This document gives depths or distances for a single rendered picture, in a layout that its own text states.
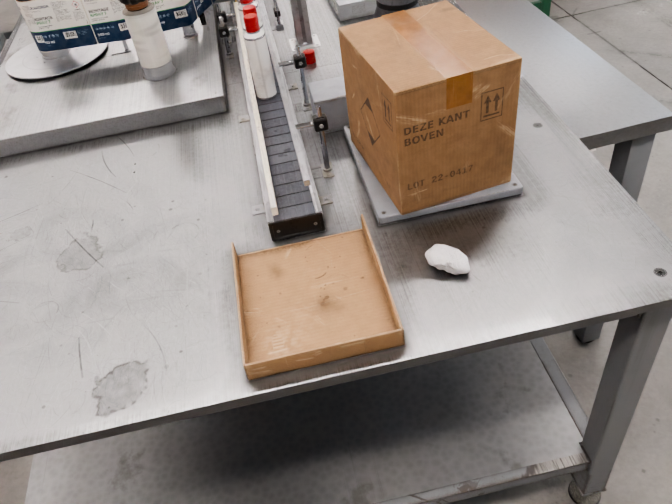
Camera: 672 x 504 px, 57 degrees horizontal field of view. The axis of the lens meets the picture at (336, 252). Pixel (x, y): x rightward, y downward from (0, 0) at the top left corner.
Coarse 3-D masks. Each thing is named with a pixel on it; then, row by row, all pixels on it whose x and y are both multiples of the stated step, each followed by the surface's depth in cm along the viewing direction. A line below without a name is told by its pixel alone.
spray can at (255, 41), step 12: (252, 24) 143; (252, 36) 144; (264, 36) 146; (252, 48) 146; (264, 48) 147; (252, 60) 148; (264, 60) 148; (252, 72) 151; (264, 72) 150; (264, 84) 152; (264, 96) 154
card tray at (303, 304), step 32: (256, 256) 120; (288, 256) 119; (320, 256) 118; (352, 256) 117; (256, 288) 114; (288, 288) 113; (320, 288) 112; (352, 288) 111; (384, 288) 108; (256, 320) 108; (288, 320) 107; (320, 320) 107; (352, 320) 106; (384, 320) 105; (256, 352) 103; (288, 352) 102; (320, 352) 98; (352, 352) 100
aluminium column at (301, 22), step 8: (296, 0) 177; (304, 0) 177; (296, 8) 178; (304, 8) 179; (296, 16) 180; (304, 16) 180; (296, 24) 181; (304, 24) 182; (296, 32) 183; (304, 32) 184; (296, 40) 188; (304, 40) 186
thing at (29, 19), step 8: (16, 0) 176; (24, 0) 175; (32, 0) 174; (40, 0) 175; (24, 8) 175; (24, 16) 178; (32, 16) 177; (32, 24) 178; (32, 32) 181; (40, 40) 182; (40, 48) 184; (48, 56) 185; (56, 56) 185
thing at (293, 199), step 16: (272, 64) 169; (256, 96) 157; (272, 112) 150; (272, 128) 145; (288, 128) 144; (272, 144) 140; (288, 144) 139; (272, 160) 135; (288, 160) 135; (272, 176) 131; (288, 176) 130; (288, 192) 126; (304, 192) 126; (288, 208) 123; (304, 208) 122
